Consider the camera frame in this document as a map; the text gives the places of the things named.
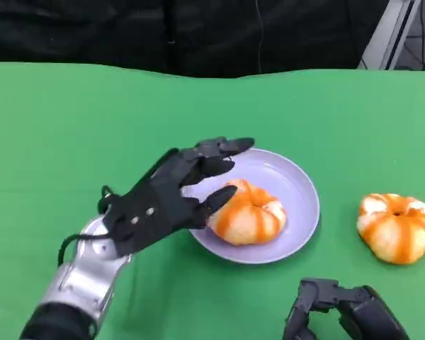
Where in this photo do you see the lilac plate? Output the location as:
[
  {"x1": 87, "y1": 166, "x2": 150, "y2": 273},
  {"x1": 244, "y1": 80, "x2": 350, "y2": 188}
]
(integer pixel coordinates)
[{"x1": 179, "y1": 147, "x2": 321, "y2": 265}]

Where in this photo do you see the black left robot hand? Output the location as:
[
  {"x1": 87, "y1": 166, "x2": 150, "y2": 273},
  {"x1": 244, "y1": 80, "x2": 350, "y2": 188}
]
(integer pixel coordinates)
[{"x1": 97, "y1": 137, "x2": 255, "y2": 256}]

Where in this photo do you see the green table cloth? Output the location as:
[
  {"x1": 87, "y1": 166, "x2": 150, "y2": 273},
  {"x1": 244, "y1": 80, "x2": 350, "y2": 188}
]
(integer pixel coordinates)
[{"x1": 0, "y1": 60, "x2": 425, "y2": 340}]

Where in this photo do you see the orange and white bread roll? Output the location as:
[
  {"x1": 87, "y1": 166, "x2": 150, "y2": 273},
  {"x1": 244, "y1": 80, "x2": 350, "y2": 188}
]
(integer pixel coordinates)
[
  {"x1": 356, "y1": 193, "x2": 425, "y2": 266},
  {"x1": 208, "y1": 178, "x2": 288, "y2": 247}
]

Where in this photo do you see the aluminium frame profile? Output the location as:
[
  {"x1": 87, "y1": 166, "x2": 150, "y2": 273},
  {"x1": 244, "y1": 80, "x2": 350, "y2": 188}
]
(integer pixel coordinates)
[{"x1": 356, "y1": 0, "x2": 424, "y2": 71}]

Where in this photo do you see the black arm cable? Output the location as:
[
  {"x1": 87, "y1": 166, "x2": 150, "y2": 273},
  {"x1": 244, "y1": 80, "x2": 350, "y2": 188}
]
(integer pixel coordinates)
[{"x1": 57, "y1": 232, "x2": 111, "y2": 266}]

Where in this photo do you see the black backdrop curtain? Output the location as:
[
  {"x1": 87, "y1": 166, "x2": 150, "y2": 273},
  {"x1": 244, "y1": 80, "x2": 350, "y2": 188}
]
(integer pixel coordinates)
[{"x1": 0, "y1": 0, "x2": 390, "y2": 79}]

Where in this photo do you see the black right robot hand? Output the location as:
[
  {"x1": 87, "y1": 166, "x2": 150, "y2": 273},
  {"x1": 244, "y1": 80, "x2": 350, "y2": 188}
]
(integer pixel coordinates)
[{"x1": 282, "y1": 278, "x2": 410, "y2": 340}]

